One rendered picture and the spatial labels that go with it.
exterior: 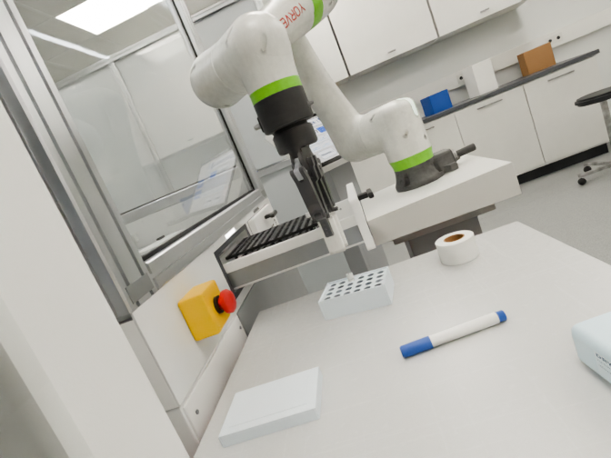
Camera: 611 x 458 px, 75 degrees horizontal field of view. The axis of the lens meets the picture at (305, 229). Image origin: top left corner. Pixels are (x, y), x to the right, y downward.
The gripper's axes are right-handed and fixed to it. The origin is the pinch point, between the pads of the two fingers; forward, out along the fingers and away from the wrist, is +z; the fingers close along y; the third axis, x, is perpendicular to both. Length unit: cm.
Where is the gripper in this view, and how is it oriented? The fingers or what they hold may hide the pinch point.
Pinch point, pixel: (333, 233)
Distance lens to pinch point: 74.2
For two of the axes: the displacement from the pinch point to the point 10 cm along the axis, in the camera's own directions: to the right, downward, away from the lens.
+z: 3.8, 9.1, 1.8
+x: 8.9, -3.0, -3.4
